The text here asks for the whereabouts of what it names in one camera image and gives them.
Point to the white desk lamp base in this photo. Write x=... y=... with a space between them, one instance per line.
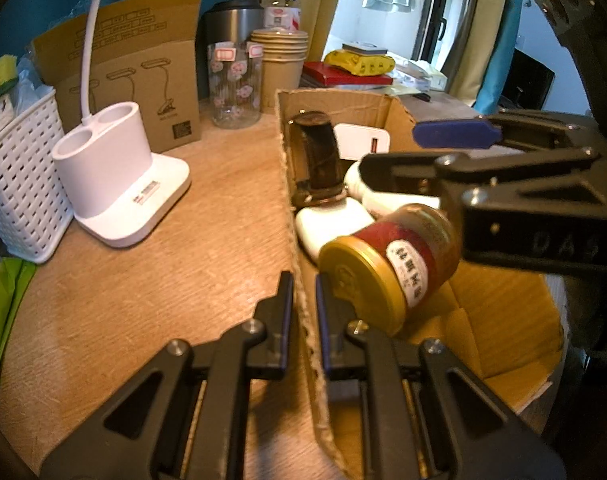
x=113 y=175

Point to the clear water bottle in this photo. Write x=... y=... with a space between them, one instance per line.
x=282 y=10

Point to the white flat device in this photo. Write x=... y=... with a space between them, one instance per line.
x=366 y=47

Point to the dark brown bottle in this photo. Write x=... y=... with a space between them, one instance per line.
x=318 y=155

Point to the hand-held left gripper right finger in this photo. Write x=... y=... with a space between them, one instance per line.
x=323 y=320

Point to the jar with gold lid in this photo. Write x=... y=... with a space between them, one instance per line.
x=383 y=260

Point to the small white box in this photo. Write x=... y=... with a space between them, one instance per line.
x=408 y=82

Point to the yellow wipes packet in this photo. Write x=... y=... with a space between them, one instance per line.
x=363 y=64

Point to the tissue packet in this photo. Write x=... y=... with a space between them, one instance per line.
x=431 y=72

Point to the white charger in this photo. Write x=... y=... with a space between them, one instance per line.
x=356 y=142

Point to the beige curtain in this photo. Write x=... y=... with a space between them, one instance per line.
x=483 y=35

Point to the white pill bottle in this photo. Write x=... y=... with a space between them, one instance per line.
x=383 y=202

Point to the printed glass cup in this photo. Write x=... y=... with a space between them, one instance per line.
x=236 y=90

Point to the red book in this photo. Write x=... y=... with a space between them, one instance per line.
x=323 y=71

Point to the black panel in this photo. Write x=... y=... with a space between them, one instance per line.
x=528 y=80

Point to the printed brown cardboard box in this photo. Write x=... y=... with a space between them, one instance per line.
x=133 y=35

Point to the clear plastic bag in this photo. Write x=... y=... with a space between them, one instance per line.
x=33 y=85

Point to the white rounded case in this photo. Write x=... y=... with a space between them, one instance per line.
x=323 y=222

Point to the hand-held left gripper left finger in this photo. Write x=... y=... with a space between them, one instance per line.
x=285 y=320

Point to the dark window frame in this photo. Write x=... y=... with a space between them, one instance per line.
x=448 y=5

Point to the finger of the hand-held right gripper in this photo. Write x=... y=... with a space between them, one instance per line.
x=403 y=172
x=458 y=132

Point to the stack of paper cups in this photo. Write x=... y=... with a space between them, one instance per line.
x=278 y=80

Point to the white plastic basket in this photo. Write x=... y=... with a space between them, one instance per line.
x=23 y=170

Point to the blue curtain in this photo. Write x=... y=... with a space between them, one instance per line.
x=508 y=35

